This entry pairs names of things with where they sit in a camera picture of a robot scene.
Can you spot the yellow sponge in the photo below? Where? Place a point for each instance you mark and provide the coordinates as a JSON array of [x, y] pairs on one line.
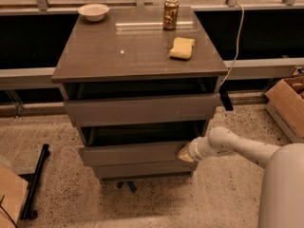
[[182, 48]]

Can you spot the grey drawer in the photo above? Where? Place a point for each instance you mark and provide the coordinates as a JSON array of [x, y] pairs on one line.
[[143, 110], [144, 169], [131, 153]]

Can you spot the cardboard box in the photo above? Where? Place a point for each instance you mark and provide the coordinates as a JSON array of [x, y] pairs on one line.
[[13, 190], [286, 106]]

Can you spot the cardboard box left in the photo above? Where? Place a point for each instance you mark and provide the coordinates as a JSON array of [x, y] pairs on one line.
[[13, 190]]

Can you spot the gold soda can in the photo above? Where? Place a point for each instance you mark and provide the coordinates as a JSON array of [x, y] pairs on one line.
[[170, 14]]

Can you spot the grey bottom drawer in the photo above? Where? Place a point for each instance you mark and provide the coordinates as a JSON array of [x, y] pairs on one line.
[[144, 169]]

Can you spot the white bowl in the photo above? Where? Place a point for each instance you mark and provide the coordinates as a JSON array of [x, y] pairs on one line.
[[93, 12]]

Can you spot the grey drawer cabinet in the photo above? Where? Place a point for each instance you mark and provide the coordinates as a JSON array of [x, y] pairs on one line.
[[127, 56]]

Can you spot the grey top drawer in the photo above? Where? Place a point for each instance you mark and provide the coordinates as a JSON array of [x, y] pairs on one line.
[[143, 110]]

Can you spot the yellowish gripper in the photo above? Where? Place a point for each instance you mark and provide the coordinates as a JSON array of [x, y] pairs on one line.
[[194, 150]]

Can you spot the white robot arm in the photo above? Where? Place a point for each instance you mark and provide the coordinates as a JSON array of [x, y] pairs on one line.
[[281, 202]]

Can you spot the cardboard box right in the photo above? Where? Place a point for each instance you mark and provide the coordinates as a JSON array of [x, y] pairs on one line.
[[286, 106]]

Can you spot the black metal stand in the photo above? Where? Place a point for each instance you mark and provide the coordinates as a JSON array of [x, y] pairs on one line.
[[33, 181]]

